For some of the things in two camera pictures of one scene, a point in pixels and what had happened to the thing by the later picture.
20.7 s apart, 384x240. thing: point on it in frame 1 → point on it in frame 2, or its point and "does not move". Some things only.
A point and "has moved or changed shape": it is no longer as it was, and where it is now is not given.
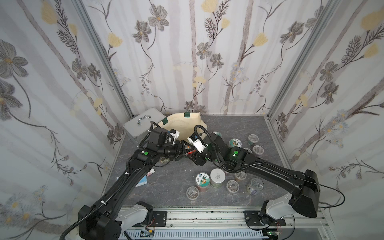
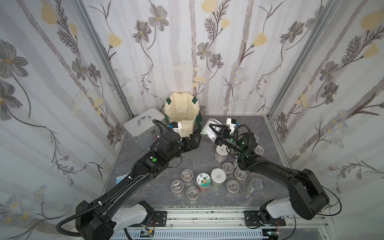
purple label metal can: x=256 y=184 does not move
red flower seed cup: x=191 y=153 → x=187 y=175
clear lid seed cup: x=192 y=193 does not move
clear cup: x=232 y=186 does not move
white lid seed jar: x=217 y=177 does not move
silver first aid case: x=139 y=126 does not move
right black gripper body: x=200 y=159 → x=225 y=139
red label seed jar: x=203 y=181 does not move
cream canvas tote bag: x=184 y=123 has moved or changed shape
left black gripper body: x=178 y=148 → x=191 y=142
